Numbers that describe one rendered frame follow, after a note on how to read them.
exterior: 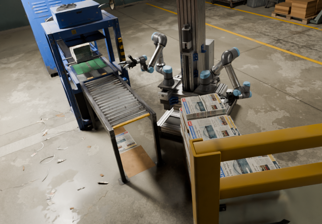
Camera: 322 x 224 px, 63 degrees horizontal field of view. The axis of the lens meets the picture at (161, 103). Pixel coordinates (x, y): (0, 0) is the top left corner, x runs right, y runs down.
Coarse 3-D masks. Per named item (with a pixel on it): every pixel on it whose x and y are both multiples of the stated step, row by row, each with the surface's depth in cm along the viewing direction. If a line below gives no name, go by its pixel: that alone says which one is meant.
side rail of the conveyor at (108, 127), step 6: (84, 84) 367; (84, 90) 351; (90, 96) 337; (90, 102) 335; (96, 108) 311; (96, 114) 319; (102, 114) 299; (102, 120) 290; (108, 126) 278; (108, 132) 278; (114, 138) 279
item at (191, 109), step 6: (186, 102) 254; (192, 102) 253; (198, 102) 253; (186, 108) 246; (192, 108) 245; (198, 108) 244; (186, 114) 239; (192, 114) 239; (198, 114) 240; (186, 120) 246; (186, 126) 253
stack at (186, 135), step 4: (180, 108) 289; (180, 112) 283; (180, 116) 289; (180, 120) 298; (180, 124) 302; (184, 124) 263; (184, 128) 270; (184, 132) 272; (184, 136) 280; (188, 136) 247; (184, 140) 280; (188, 140) 254; (184, 144) 285; (188, 144) 254; (188, 148) 257; (184, 152) 305; (188, 152) 262; (184, 156) 311; (188, 156) 265; (184, 160) 319; (188, 160) 276; (184, 164) 323; (188, 168) 289; (188, 172) 290; (188, 176) 298; (188, 180) 305
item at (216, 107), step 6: (204, 96) 260; (210, 96) 259; (216, 96) 258; (210, 102) 250; (216, 102) 249; (222, 102) 248; (210, 108) 242; (216, 108) 241; (222, 108) 240; (210, 114) 241; (216, 114) 242; (222, 114) 243
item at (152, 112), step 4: (112, 72) 391; (116, 76) 378; (120, 80) 365; (124, 84) 355; (128, 88) 344; (132, 92) 334; (136, 96) 325; (140, 100) 316; (144, 104) 307; (148, 108) 300; (152, 112) 292; (148, 116) 303; (152, 116) 290; (152, 120) 294; (156, 120) 296
